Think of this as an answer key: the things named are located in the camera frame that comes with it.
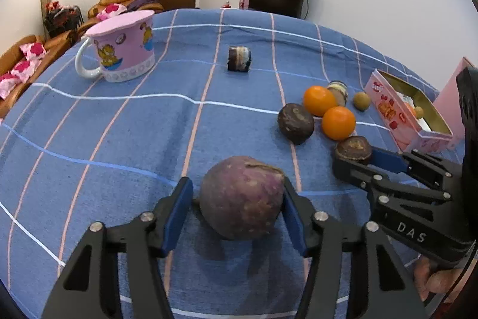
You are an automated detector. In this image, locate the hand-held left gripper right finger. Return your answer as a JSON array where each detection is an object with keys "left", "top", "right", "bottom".
[{"left": 282, "top": 178, "right": 430, "bottom": 319}]

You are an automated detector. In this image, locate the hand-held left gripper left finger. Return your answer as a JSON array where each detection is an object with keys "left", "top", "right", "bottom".
[{"left": 41, "top": 176, "right": 195, "bottom": 319}]

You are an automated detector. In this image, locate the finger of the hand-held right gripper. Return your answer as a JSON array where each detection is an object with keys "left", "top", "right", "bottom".
[
  {"left": 332, "top": 154, "right": 454, "bottom": 209},
  {"left": 371, "top": 148, "right": 464, "bottom": 190}
]

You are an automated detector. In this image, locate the dark brown-topped passion fruit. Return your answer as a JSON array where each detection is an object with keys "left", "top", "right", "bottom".
[{"left": 335, "top": 136, "right": 372, "bottom": 166}]

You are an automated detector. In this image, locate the orange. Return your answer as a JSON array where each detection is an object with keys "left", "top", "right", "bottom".
[
  {"left": 321, "top": 106, "right": 356, "bottom": 140},
  {"left": 303, "top": 85, "right": 338, "bottom": 117}
]

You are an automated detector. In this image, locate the pink tin box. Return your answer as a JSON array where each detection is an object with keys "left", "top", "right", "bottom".
[{"left": 364, "top": 68, "right": 454, "bottom": 155}]

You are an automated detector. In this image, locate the large purple round fruit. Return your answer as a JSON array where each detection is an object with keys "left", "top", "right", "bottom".
[{"left": 199, "top": 155, "right": 286, "bottom": 240}]

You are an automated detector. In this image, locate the dark purple passion fruit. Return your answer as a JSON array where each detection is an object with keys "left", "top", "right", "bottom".
[{"left": 277, "top": 103, "right": 315, "bottom": 145}]

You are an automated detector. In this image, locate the person's right hand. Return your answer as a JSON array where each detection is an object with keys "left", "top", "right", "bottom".
[{"left": 413, "top": 255, "right": 464, "bottom": 305}]

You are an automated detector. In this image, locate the white printed paper sheet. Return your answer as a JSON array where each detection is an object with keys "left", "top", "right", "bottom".
[{"left": 396, "top": 91, "right": 430, "bottom": 129}]

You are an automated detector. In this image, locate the dark layered cake roll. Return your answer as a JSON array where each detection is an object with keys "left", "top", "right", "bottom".
[{"left": 227, "top": 46, "right": 252, "bottom": 73}]

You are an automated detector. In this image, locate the pink cartoon mug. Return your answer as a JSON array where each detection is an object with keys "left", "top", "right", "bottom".
[{"left": 75, "top": 10, "right": 156, "bottom": 83}]

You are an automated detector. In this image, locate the brown leather sofa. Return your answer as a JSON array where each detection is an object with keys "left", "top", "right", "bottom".
[{"left": 0, "top": 29, "right": 81, "bottom": 118}]

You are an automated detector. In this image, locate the pink flowered pillow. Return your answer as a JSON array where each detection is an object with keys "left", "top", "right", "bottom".
[
  {"left": 10, "top": 59, "right": 42, "bottom": 82},
  {"left": 19, "top": 42, "right": 47, "bottom": 60},
  {"left": 0, "top": 74, "right": 19, "bottom": 101},
  {"left": 96, "top": 4, "right": 127, "bottom": 21}
]

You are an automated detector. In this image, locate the purple cloth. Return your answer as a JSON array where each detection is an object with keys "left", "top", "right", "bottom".
[{"left": 127, "top": 0, "right": 165, "bottom": 12}]

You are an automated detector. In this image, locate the dark folding chair rack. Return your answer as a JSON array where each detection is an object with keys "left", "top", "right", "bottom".
[{"left": 42, "top": 3, "right": 83, "bottom": 39}]

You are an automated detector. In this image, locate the red white cloth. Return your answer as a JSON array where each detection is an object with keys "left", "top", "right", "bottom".
[{"left": 47, "top": 1, "right": 75, "bottom": 15}]

